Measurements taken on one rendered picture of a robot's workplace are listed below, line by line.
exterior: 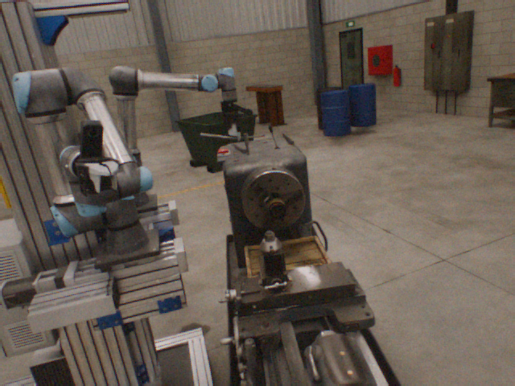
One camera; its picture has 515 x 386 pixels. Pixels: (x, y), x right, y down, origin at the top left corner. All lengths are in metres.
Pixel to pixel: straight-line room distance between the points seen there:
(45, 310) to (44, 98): 0.68
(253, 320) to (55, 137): 0.88
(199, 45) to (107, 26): 2.46
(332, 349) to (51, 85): 1.07
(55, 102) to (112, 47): 10.51
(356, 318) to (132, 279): 0.81
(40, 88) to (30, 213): 0.54
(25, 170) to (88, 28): 10.30
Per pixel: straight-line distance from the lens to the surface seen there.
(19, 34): 1.62
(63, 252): 1.75
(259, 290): 1.47
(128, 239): 1.49
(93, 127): 0.99
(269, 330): 1.38
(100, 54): 11.77
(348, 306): 1.47
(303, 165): 2.09
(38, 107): 1.37
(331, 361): 0.92
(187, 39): 12.15
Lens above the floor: 1.77
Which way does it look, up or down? 19 degrees down
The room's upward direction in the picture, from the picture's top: 8 degrees counter-clockwise
